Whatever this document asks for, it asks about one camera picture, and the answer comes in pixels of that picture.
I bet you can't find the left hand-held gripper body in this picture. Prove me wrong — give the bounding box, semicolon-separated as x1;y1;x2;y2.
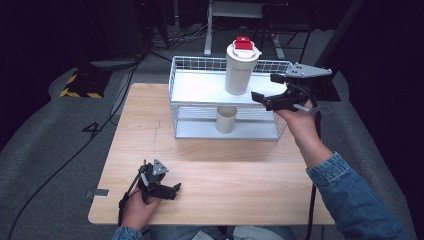
137;159;174;204

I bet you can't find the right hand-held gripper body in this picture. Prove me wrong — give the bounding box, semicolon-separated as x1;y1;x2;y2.
264;62;333;115

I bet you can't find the white tumbler with red lid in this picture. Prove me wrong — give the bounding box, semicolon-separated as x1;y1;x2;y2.
224;36;263;97

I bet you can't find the small white cup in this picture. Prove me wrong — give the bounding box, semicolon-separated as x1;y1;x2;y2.
215;105;239;135

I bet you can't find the white wire shelf rack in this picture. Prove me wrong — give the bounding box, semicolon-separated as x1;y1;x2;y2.
168;55;303;142

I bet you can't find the person's left hand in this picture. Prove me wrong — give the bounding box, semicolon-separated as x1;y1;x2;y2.
121;191;163;232

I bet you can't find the person's right hand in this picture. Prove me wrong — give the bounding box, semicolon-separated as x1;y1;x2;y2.
274;99;323;148

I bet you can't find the black slanted stand with base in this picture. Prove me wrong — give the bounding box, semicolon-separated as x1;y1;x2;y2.
309;0;365;103

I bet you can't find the grey tape strip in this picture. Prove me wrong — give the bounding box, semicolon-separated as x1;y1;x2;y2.
85;188;111;200

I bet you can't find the black chair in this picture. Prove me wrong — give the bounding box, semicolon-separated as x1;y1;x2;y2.
249;2;316;68

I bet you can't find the black yellow striped stand base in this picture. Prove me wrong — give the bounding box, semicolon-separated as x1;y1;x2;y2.
59;68;113;100

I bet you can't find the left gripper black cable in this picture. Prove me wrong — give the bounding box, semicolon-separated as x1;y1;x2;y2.
116;163;148;228

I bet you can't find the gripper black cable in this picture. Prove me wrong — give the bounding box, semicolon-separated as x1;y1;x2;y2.
304;108;324;240
116;163;148;228

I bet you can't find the white desk frame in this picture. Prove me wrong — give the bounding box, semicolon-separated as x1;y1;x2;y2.
203;0;288;60

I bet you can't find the long black floor cable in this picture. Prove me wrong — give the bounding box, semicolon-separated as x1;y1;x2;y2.
6;56;145;240

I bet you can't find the bundle of floor cables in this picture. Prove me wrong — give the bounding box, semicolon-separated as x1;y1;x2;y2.
148;21;214;56

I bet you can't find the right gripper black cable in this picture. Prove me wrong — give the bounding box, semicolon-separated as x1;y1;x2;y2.
304;108;324;240

